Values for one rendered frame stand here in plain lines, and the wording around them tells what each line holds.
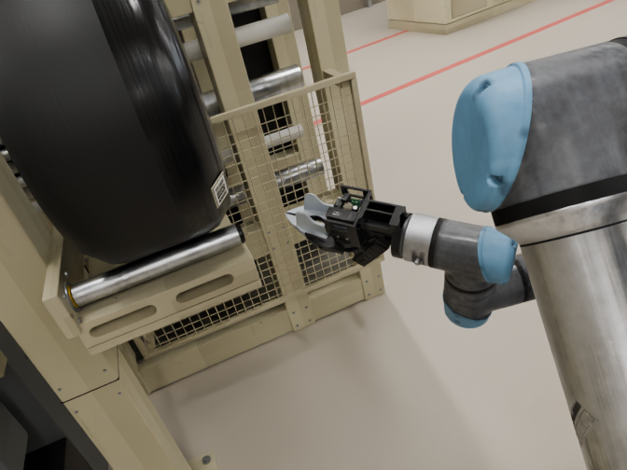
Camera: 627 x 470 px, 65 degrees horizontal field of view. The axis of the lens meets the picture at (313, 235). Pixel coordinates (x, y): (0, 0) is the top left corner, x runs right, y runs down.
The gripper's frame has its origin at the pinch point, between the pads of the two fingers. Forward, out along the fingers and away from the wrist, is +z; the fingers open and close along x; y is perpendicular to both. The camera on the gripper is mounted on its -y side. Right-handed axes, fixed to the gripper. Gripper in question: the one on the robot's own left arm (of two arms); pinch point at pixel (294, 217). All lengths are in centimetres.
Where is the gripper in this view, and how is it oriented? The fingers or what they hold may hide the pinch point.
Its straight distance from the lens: 84.3
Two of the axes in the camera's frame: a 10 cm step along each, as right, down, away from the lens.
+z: -8.9, -2.1, 4.1
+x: -4.0, 8.0, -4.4
